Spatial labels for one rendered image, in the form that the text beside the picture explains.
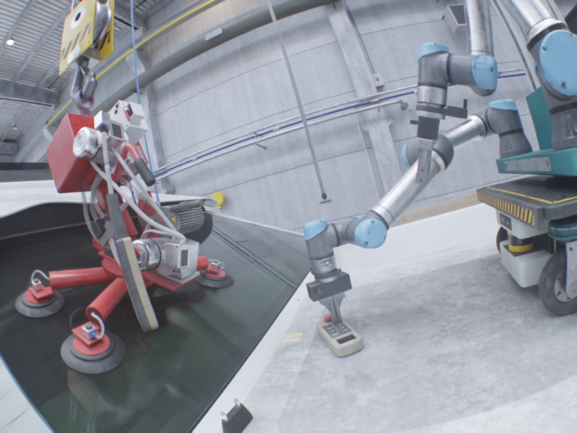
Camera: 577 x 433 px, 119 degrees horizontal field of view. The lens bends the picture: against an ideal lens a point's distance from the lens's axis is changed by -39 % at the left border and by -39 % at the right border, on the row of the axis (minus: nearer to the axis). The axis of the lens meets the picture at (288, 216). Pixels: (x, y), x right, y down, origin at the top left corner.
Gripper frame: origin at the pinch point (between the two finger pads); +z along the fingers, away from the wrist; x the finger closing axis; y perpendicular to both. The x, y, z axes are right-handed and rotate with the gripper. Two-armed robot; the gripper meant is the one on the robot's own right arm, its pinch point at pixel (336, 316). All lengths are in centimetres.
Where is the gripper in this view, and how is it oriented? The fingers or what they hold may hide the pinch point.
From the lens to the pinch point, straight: 91.1
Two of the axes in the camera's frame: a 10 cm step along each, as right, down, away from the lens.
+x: 9.5, -2.5, 2.0
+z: 2.4, 9.7, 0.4
